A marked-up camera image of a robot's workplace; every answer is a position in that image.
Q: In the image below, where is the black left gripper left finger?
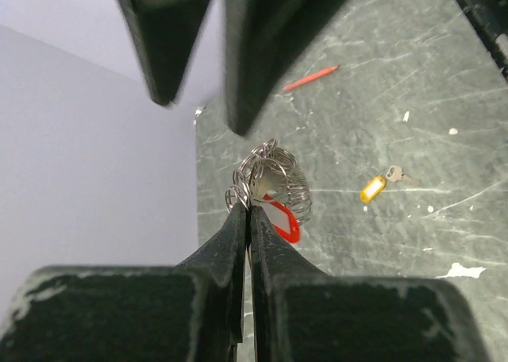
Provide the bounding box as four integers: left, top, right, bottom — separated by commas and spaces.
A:
1, 204, 247, 361

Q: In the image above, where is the orange pencil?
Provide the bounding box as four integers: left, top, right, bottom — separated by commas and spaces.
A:
283, 65, 340, 92

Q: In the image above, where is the silver key on red tag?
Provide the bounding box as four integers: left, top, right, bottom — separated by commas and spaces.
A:
251, 168, 288, 202

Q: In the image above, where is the red key tag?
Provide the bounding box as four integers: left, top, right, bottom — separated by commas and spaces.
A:
261, 194, 301, 244

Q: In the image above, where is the yellow key tag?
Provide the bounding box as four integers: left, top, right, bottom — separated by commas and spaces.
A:
360, 175, 387, 203

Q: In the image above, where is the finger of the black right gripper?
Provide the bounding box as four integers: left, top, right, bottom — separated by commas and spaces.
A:
225, 0, 348, 137
117, 0, 210, 106

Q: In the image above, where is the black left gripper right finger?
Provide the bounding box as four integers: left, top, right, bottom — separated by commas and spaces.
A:
249, 207, 489, 361

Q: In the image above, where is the large keyring with yellow handle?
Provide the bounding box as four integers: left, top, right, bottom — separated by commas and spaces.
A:
225, 138, 312, 225

